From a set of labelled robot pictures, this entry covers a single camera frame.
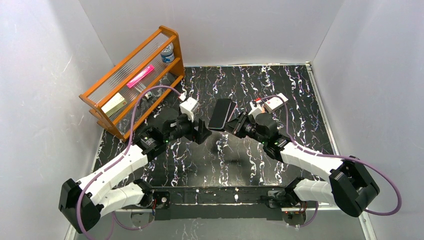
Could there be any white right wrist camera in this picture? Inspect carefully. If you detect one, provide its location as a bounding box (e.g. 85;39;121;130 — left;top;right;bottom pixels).
248;98;265;120

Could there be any pink flat box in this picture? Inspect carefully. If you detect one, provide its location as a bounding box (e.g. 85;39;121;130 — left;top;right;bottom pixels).
126;64;155;88

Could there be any orange wooden shelf rack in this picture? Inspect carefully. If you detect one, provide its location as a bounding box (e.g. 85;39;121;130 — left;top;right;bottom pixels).
79;25;185;141

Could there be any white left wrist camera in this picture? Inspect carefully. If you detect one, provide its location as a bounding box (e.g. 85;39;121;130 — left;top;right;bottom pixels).
178;93;199;122

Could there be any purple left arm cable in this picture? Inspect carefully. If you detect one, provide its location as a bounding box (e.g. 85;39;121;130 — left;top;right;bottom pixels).
75;85;186;240

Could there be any small item on lower shelf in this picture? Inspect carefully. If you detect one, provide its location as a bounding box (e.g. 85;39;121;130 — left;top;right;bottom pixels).
143;91;153;100

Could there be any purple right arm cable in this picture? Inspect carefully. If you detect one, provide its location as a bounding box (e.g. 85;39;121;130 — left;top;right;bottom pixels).
259;95;403;229

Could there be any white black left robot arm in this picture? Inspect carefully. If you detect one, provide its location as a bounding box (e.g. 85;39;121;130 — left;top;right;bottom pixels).
58;114;212;235

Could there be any white blue round jar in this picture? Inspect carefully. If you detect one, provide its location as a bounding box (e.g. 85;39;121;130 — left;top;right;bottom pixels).
160;43;175;64

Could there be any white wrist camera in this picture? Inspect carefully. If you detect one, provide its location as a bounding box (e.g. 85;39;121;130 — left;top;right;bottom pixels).
178;93;199;122
248;98;265;120

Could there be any black phone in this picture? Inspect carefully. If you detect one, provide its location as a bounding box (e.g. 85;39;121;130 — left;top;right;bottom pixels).
208;98;232;131

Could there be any cream green box on shelf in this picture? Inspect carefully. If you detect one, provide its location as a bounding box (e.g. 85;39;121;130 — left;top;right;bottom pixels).
101;93;127;117

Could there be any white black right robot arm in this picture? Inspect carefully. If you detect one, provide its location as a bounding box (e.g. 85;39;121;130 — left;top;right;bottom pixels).
224;112;380;217

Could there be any phone in pink case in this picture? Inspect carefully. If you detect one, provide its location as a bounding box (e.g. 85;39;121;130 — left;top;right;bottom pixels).
226;101;237;122

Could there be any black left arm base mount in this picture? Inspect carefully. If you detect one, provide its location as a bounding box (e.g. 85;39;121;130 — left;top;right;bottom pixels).
152;190;171;210

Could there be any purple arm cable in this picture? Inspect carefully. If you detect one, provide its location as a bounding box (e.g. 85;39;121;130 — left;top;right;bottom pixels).
75;85;186;240
259;95;403;229

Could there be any white red box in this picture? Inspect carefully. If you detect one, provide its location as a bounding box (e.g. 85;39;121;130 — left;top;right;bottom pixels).
264;93;288;113

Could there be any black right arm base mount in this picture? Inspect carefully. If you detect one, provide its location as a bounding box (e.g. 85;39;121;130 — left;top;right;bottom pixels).
260;190;292;209

